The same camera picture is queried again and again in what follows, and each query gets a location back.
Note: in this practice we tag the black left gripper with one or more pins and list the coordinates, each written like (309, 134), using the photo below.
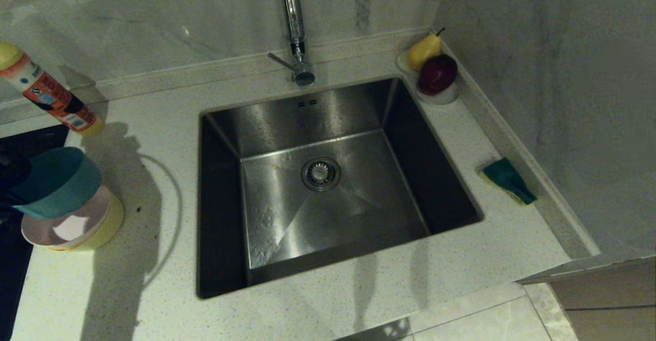
(13, 174)

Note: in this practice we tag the blue plastic bowl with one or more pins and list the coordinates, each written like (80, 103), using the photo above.
(61, 182)

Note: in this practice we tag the pink plastic bowl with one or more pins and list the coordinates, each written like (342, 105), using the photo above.
(72, 228)

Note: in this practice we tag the orange label detergent bottle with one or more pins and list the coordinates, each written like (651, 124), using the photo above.
(51, 95)

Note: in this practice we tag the yellow plastic bowl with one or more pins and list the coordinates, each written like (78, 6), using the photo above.
(110, 225)

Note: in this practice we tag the chrome faucet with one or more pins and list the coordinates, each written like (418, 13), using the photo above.
(294, 18)

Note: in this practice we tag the green and yellow sponge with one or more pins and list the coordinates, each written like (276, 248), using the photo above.
(507, 177)

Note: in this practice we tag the metal sink drain strainer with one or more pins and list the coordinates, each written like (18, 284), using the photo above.
(321, 174)

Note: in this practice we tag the stainless steel sink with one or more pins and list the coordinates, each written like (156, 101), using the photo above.
(359, 125)

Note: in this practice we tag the black induction cooktop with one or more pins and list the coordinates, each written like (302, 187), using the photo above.
(36, 138)

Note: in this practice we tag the yellow pear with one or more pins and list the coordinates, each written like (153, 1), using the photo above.
(423, 53)

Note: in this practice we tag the white fruit tray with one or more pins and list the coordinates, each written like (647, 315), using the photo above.
(442, 99)

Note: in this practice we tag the dark red apple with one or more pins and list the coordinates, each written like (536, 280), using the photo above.
(437, 75)

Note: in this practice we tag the light wooden cabinet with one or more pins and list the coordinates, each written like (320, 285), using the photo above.
(610, 300)

